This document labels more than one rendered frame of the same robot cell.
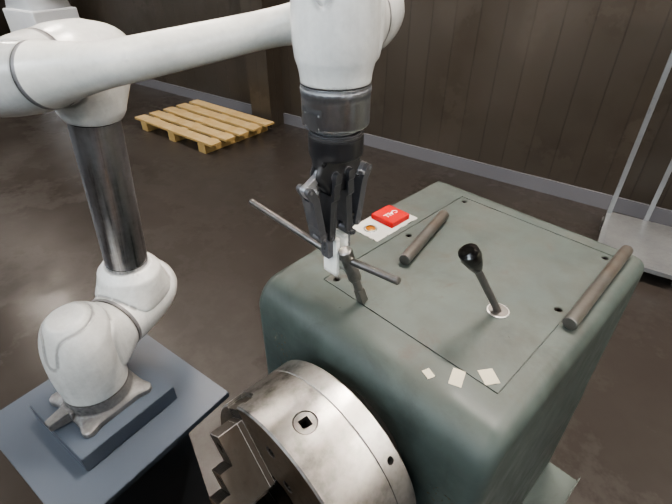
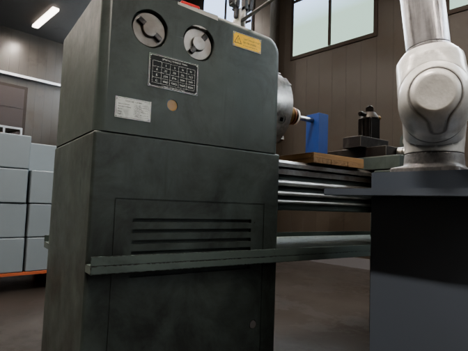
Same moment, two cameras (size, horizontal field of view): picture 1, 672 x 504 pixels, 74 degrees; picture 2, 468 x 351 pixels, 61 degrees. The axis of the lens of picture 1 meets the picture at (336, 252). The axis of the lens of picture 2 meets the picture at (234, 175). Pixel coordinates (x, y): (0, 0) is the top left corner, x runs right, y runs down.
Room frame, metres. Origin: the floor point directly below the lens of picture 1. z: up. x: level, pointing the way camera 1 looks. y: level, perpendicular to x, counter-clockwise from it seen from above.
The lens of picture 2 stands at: (1.93, 0.22, 0.69)
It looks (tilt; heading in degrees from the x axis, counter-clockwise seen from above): 4 degrees up; 190
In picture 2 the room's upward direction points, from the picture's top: 2 degrees clockwise
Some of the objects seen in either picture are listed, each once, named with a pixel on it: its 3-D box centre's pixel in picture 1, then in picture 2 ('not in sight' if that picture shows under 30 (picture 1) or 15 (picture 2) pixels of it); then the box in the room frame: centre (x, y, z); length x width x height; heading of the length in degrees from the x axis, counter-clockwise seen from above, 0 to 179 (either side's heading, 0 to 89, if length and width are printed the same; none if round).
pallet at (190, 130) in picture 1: (204, 124); not in sight; (4.86, 1.46, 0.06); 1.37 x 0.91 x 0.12; 54
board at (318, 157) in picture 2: not in sight; (307, 163); (0.16, 0.25, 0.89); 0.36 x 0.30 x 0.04; 44
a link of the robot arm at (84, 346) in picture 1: (84, 346); (433, 115); (0.73, 0.59, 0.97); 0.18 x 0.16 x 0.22; 163
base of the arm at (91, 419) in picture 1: (91, 393); (436, 165); (0.71, 0.61, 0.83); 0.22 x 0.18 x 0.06; 144
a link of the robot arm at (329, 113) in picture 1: (335, 105); not in sight; (0.58, 0.00, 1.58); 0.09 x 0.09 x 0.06
